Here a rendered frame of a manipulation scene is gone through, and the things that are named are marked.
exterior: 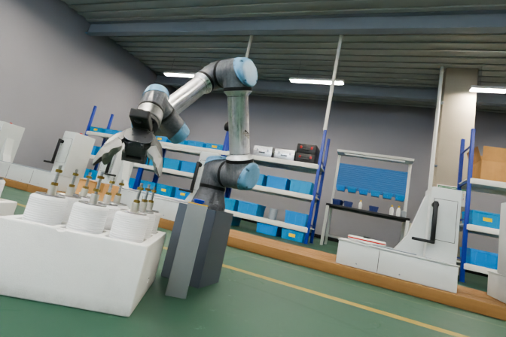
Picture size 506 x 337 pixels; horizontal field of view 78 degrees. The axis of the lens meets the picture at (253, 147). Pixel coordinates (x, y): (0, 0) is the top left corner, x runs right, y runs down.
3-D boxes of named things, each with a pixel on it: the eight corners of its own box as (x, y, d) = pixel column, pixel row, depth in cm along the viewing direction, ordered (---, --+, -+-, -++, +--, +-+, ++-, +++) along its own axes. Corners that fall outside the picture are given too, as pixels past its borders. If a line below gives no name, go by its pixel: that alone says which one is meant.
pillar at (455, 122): (422, 265, 620) (440, 79, 698) (454, 272, 600) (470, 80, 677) (426, 268, 570) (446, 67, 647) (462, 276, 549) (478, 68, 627)
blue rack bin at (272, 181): (272, 190, 602) (275, 179, 606) (292, 193, 587) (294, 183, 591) (264, 186, 557) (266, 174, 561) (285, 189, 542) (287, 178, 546)
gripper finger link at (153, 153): (168, 185, 80) (153, 159, 84) (171, 170, 76) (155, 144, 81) (156, 189, 78) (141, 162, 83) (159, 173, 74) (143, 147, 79)
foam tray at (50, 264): (47, 260, 115) (63, 211, 118) (154, 280, 119) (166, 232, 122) (-33, 289, 77) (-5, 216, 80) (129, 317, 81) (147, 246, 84)
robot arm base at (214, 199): (200, 206, 147) (205, 185, 149) (229, 212, 142) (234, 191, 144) (184, 203, 133) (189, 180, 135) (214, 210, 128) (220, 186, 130)
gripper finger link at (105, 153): (94, 177, 75) (126, 159, 82) (92, 161, 71) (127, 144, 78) (86, 170, 76) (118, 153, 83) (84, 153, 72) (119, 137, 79)
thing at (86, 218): (47, 263, 87) (68, 199, 91) (82, 264, 94) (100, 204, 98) (60, 274, 81) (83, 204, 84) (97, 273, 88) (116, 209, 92)
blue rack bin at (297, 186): (294, 194, 584) (296, 183, 588) (314, 198, 570) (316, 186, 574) (288, 190, 539) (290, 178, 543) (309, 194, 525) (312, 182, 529)
